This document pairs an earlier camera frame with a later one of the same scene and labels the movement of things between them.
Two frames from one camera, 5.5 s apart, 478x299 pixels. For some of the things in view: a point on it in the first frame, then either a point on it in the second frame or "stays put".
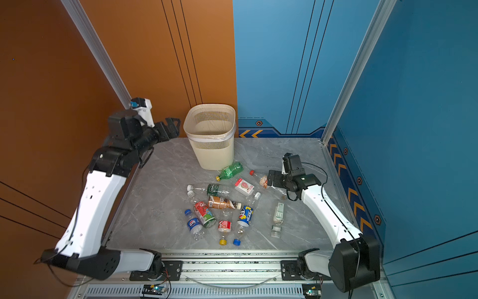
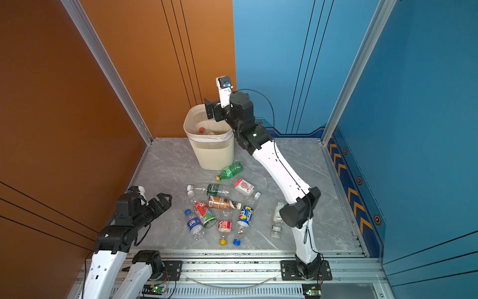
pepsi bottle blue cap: (194, 225) stays put
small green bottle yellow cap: (229, 171) stays put
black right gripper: (277, 174) -> (220, 111)
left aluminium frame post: (96, 48) stays put
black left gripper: (172, 132) -> (166, 204)
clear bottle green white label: (278, 219) stays put
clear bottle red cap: (263, 179) -> (206, 132)
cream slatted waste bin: (211, 128) stays put
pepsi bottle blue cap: (244, 218) stays put
